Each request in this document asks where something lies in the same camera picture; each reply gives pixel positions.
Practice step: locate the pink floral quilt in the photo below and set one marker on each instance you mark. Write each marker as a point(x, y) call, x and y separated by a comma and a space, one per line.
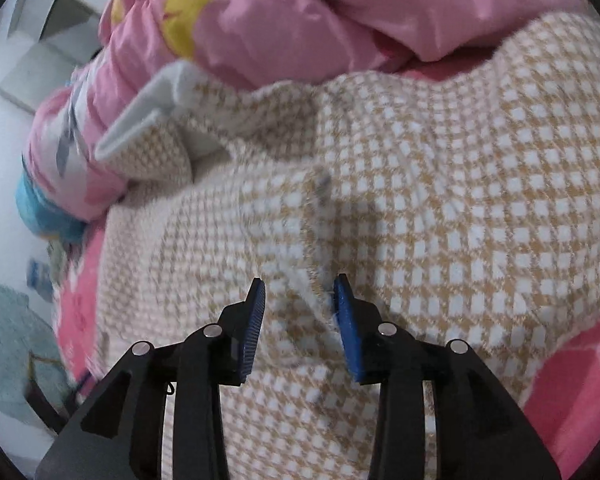
point(305, 25)

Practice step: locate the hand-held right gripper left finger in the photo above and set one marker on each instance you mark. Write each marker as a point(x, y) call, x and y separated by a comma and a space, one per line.
point(252, 330)

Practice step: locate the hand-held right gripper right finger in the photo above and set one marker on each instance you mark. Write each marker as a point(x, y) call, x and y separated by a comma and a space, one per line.
point(347, 330)

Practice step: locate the tan white houndstooth jacket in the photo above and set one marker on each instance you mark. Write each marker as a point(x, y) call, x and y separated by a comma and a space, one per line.
point(430, 185)

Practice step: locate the blue floral pillow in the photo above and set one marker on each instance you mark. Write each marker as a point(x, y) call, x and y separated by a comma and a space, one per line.
point(40, 210)

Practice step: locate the clear plastic water bottle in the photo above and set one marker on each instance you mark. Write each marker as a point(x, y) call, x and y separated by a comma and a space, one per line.
point(39, 277)

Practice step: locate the pink printed bed sheet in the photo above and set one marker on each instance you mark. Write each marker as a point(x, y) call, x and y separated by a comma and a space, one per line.
point(570, 390)

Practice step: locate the white cabinet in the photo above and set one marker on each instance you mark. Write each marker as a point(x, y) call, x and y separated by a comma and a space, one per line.
point(35, 70)

